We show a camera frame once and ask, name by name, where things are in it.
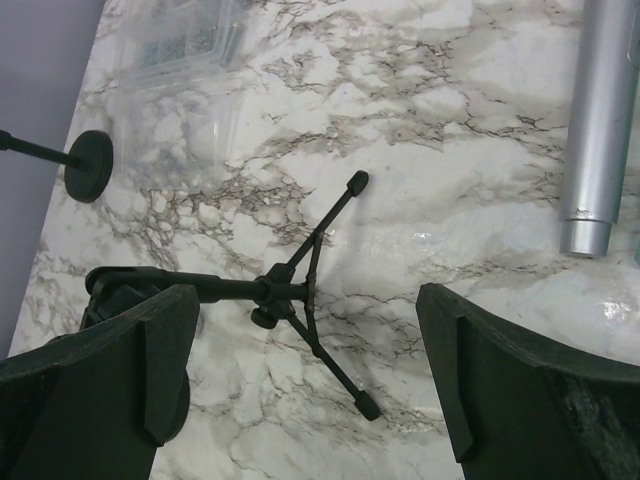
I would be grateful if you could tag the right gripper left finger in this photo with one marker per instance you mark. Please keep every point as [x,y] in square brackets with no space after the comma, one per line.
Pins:
[99,403]

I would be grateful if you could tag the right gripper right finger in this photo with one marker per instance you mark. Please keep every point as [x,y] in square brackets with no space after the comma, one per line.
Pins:
[519,405]

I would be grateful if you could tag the black tripod shock mount stand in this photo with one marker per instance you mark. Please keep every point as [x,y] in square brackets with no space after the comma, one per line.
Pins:
[286,292]

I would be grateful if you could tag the grey metal microphone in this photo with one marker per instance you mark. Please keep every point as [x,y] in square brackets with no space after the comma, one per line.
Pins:
[601,114]

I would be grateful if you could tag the clear plastic screw box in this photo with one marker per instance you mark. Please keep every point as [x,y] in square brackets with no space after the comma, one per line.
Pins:
[166,46]

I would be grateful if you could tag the black tall shock mount stand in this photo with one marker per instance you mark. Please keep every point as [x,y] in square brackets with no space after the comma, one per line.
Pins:
[88,165]

